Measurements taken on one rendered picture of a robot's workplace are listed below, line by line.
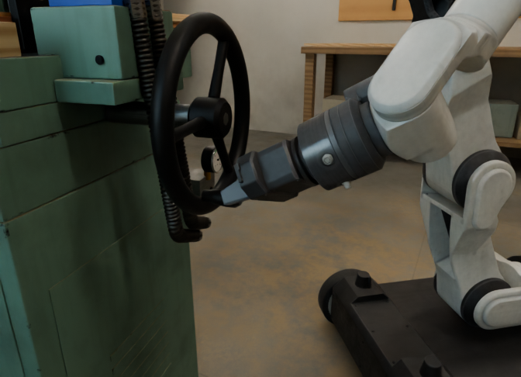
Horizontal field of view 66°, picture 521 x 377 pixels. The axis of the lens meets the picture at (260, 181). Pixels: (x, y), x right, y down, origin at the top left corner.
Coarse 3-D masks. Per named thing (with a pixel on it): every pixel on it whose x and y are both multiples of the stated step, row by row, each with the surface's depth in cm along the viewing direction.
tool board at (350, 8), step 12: (348, 0) 340; (360, 0) 336; (372, 0) 332; (384, 0) 328; (396, 0) 325; (408, 0) 321; (348, 12) 343; (360, 12) 339; (372, 12) 335; (384, 12) 331; (396, 12) 327; (408, 12) 324
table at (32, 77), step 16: (0, 64) 46; (16, 64) 48; (32, 64) 50; (48, 64) 52; (0, 80) 46; (16, 80) 48; (32, 80) 50; (48, 80) 52; (64, 80) 53; (80, 80) 52; (96, 80) 52; (112, 80) 52; (128, 80) 53; (0, 96) 46; (16, 96) 48; (32, 96) 50; (48, 96) 53; (64, 96) 53; (80, 96) 52; (96, 96) 52; (112, 96) 51; (128, 96) 53
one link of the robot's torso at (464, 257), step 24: (480, 168) 85; (504, 168) 85; (432, 192) 105; (480, 192) 85; (504, 192) 86; (432, 216) 102; (456, 216) 92; (480, 216) 87; (432, 240) 105; (456, 240) 93; (480, 240) 93; (456, 264) 97; (480, 264) 99; (456, 288) 102; (480, 288) 99; (504, 288) 100; (456, 312) 106
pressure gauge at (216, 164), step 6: (204, 150) 89; (210, 150) 89; (216, 150) 90; (204, 156) 89; (210, 156) 88; (216, 156) 90; (204, 162) 89; (210, 162) 88; (216, 162) 91; (204, 168) 90; (210, 168) 89; (216, 168) 91; (204, 174) 93; (210, 174) 93
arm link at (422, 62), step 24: (432, 24) 40; (456, 24) 39; (480, 24) 40; (408, 48) 40; (432, 48) 38; (456, 48) 37; (480, 48) 40; (384, 72) 41; (408, 72) 39; (432, 72) 37; (384, 96) 39; (408, 96) 38; (432, 96) 38
